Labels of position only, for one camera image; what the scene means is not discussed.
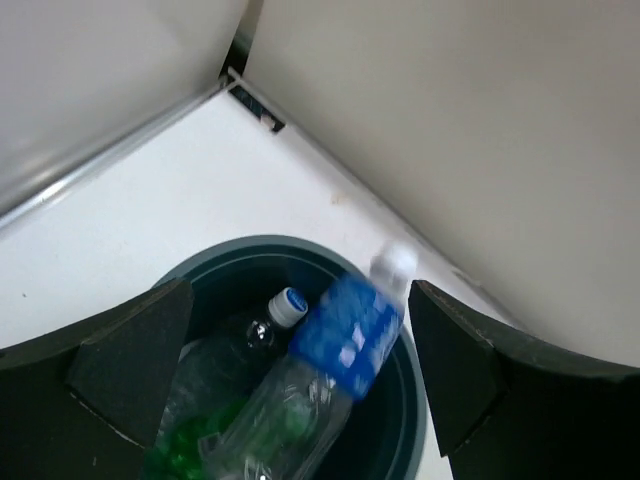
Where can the dark teal plastic bin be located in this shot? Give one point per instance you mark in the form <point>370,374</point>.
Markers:
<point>384,436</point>

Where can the green plastic soda bottle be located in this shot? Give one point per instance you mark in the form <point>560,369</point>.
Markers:
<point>200,440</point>

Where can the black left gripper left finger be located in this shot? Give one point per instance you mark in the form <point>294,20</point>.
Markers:
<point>86,401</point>

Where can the clear bottle blue Pocari label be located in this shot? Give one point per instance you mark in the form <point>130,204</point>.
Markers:
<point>335,356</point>

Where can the clear unlabelled plastic bottle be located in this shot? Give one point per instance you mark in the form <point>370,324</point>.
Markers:
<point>214,372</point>

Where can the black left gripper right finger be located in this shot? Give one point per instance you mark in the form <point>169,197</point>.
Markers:
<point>507,405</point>

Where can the clear bottle with blue label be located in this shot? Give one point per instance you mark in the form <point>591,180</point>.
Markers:
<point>266,331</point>

